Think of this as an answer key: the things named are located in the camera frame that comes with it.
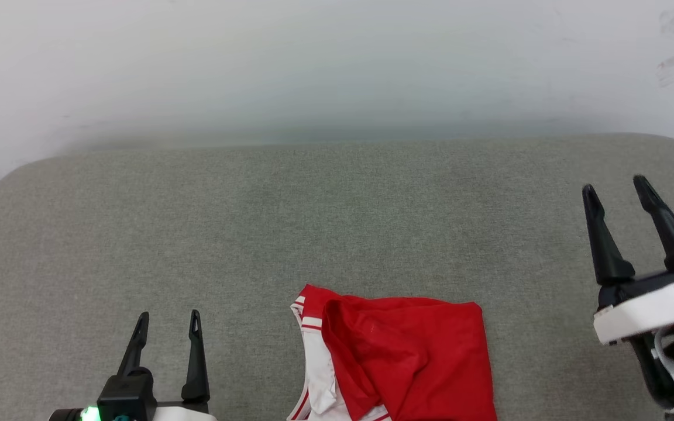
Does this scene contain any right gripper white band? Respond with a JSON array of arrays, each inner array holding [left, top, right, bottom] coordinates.
[[581, 174, 674, 346]]

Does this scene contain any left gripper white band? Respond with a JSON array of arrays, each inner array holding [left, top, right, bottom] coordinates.
[[117, 309, 219, 421]]

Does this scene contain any red and white jersey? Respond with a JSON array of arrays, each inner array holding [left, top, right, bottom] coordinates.
[[287, 284, 498, 421]]

